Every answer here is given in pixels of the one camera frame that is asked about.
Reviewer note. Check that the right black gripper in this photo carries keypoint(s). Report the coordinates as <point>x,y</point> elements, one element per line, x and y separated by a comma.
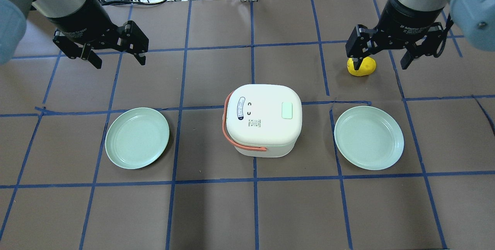
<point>406,20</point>

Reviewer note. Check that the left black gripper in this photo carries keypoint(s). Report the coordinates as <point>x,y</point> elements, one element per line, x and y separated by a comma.
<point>82,21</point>

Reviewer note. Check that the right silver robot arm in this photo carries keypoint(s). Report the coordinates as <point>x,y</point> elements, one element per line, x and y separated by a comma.
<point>475,18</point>

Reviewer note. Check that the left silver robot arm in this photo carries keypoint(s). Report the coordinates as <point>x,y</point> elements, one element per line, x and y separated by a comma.
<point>14,15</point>

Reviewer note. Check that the white rice cooker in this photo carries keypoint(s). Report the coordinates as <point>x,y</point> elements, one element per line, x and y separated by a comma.
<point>262,120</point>

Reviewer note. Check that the yellow lemon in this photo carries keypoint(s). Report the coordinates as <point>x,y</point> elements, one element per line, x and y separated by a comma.
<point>367,67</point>

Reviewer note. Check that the left green plate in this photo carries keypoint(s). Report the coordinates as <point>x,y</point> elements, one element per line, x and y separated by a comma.
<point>137,138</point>

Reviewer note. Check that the green plate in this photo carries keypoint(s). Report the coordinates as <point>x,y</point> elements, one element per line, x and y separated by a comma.
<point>369,138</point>
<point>137,138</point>

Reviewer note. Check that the right green plate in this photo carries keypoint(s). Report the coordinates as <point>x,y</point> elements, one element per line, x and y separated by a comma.
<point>369,138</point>

